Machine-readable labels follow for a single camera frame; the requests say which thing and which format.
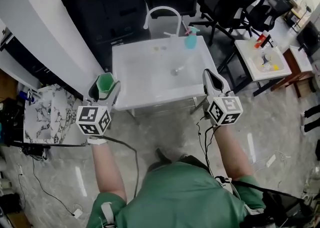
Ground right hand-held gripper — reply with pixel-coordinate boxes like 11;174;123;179
202;68;244;127

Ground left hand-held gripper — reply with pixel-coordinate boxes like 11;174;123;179
75;73;122;137

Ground green cup item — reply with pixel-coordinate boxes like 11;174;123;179
96;72;117;96

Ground person's right forearm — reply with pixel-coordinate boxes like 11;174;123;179
213;123;255;181

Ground black shoulder bag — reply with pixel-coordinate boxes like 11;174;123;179
260;188;314;228

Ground person's left forearm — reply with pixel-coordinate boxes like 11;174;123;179
90;141;128;203

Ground small white sink stand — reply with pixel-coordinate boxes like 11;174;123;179
233;37;293;97

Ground white sink counter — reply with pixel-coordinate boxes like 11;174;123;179
111;35;219;112

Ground marble pattern counter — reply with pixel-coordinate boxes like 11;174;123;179
23;83;88;146

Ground blue spray bottle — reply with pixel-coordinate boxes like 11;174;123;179
184;26;202;50

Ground orange bottle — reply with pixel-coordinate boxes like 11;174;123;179
254;30;272;49

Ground black cabinet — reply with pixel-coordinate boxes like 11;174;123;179
59;0;151;73

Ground brown wooden stool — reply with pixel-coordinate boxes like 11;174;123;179
270;45;316;98

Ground white curved faucet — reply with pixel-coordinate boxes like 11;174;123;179
143;5;182;39

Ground white power strip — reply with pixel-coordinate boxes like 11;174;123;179
265;154;277;168

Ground person's green shirt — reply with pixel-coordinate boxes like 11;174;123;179
85;155;266;228

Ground standing fan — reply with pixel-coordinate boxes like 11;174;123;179
290;0;315;33

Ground white wrist strap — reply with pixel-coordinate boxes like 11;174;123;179
86;136;109;146

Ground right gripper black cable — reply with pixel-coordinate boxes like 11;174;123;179
195;116;219;178

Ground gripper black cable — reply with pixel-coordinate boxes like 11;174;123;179
195;116;219;178
99;135;140;198

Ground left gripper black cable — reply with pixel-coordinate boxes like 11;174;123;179
99;135;140;198

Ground thin black floor cable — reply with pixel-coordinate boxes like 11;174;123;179
17;156;76;217

